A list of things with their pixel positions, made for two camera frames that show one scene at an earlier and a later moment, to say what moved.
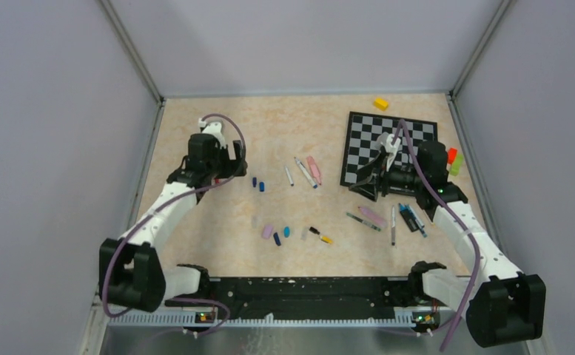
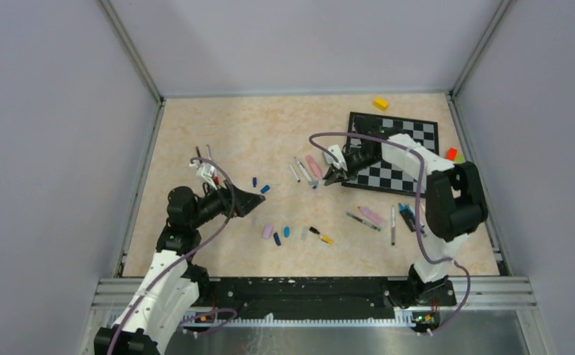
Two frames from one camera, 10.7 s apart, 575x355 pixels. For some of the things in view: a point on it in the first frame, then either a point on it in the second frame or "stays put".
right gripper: (371, 170) → (334, 176)
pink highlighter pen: (374, 216) stays put
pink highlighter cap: (267, 231) stays put
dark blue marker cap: (277, 239) stays put
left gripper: (230, 165) → (246, 201)
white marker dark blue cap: (393, 226) stays put
